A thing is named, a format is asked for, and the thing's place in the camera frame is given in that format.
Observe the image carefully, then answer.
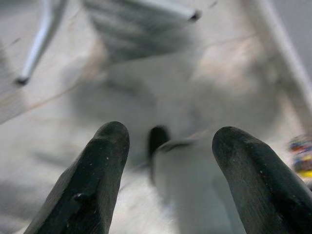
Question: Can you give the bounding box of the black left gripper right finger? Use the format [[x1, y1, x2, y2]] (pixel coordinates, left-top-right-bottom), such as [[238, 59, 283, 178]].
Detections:
[[211, 126, 312, 234]]

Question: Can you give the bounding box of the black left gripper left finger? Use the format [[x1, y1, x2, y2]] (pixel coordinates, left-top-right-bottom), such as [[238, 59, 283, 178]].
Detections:
[[24, 121, 130, 234]]

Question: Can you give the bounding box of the small colourful toy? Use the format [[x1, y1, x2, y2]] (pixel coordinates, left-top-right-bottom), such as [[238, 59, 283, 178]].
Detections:
[[287, 135, 312, 178]]

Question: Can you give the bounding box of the white table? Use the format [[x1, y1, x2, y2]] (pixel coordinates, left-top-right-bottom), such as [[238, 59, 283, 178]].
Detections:
[[146, 60, 247, 234]]

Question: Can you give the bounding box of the grey metal tube leg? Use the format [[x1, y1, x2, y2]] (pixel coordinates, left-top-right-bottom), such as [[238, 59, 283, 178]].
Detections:
[[15, 0, 64, 86]]

